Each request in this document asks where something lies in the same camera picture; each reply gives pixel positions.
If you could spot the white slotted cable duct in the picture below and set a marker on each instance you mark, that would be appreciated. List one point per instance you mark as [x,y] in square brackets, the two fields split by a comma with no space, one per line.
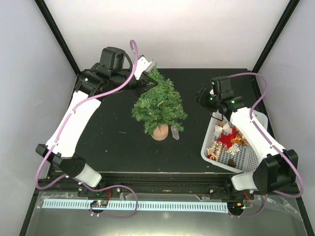
[216,207]

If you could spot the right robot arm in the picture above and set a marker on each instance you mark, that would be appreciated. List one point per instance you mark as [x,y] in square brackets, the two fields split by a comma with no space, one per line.
[277,166]

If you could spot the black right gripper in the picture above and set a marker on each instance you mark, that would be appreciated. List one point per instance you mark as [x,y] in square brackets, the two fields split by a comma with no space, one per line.
[201,98]

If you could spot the left controller circuit board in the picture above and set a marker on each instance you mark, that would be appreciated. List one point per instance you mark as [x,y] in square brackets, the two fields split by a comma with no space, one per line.
[99,203]

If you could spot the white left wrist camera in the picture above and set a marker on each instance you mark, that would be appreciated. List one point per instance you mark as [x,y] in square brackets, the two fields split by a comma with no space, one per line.
[143,65]

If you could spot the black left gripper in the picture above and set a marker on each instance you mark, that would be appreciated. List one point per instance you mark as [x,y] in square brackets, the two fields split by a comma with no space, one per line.
[145,80]

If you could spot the gold merry christmas sign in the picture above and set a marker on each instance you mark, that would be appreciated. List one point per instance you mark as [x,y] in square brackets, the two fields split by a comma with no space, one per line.
[214,151]

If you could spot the controller circuit board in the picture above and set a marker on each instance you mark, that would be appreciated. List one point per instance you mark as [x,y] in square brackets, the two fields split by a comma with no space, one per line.
[99,203]
[240,205]

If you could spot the red star ornament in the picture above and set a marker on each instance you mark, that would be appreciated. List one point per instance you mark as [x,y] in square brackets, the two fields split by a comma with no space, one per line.
[226,139]

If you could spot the small green christmas tree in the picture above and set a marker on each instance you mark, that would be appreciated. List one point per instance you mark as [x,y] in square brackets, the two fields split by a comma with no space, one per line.
[159,105]

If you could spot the right controller circuit board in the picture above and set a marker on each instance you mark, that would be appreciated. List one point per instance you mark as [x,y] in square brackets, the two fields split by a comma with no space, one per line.
[240,205]

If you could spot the left black frame post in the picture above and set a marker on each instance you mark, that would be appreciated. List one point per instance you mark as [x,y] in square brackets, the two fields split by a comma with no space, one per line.
[43,8]

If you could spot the white snowflake ornament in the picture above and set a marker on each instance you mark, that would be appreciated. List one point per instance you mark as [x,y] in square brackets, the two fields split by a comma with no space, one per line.
[233,150]

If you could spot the white perforated plastic basket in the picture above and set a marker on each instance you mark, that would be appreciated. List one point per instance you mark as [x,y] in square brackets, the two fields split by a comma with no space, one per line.
[246,160]

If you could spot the round wooden tree base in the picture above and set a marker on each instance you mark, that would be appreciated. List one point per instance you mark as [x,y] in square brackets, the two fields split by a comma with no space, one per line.
[161,132]

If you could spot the brown pine cone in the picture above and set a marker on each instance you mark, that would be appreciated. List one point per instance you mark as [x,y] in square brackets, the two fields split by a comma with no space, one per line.
[231,163]

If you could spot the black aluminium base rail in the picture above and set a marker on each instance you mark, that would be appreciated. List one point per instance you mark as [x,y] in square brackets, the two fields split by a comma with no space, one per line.
[214,185]

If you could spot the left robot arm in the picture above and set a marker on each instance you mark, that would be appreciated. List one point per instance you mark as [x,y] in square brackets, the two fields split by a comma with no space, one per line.
[113,73]

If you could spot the black frame post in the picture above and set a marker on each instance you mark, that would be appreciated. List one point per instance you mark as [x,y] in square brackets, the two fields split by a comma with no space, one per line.
[283,20]
[43,8]

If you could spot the wooden ornament pieces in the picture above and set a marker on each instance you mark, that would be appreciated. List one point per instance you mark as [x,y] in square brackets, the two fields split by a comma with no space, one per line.
[240,139]

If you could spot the right black frame post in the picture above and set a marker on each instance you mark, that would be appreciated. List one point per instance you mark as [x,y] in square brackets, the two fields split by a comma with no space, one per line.
[283,20]

